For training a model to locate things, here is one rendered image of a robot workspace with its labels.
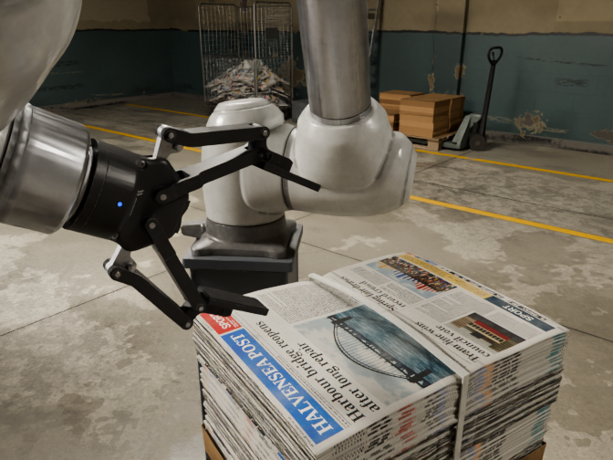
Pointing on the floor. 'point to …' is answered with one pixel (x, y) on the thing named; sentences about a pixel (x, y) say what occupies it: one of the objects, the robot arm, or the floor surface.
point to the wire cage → (247, 73)
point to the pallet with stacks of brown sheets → (424, 115)
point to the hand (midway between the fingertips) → (277, 244)
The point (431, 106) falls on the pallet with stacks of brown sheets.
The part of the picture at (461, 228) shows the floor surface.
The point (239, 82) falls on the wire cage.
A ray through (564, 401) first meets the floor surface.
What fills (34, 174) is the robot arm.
